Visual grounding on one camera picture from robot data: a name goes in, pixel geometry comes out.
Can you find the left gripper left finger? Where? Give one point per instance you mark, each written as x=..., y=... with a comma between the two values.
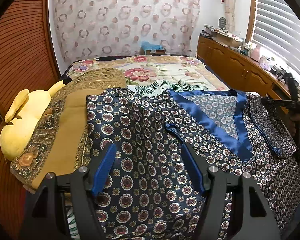
x=46, y=217

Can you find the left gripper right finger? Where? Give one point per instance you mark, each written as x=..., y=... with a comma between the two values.
x=250, y=216

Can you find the navy patterned satin garment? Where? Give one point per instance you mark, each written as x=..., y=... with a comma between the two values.
x=163, y=146

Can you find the wooden side cabinet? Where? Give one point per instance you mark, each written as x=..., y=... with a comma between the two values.
x=238, y=71

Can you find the pink jug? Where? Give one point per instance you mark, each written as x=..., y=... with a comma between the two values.
x=255, y=53

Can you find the grey zebra window blind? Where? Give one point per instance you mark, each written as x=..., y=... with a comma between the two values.
x=277, y=28

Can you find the gold embroidered pillow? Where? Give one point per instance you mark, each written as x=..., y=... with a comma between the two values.
x=59, y=143

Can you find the cardboard box with clutter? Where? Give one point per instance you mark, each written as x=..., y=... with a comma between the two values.
x=222, y=37

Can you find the yellow Pikachu plush toy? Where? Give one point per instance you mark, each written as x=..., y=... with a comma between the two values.
x=26, y=110

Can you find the small round fan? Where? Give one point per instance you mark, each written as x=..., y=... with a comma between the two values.
x=222, y=23

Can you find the floral bed quilt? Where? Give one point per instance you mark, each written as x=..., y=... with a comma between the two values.
x=149, y=74

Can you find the beige tied side curtain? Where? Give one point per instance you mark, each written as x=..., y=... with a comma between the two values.
x=230, y=14

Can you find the blue item on box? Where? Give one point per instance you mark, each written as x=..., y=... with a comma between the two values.
x=151, y=49

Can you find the brown louvered wardrobe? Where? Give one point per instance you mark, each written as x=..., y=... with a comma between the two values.
x=27, y=61

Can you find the circle patterned sheer curtain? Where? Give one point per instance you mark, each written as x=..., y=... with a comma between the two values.
x=98, y=28

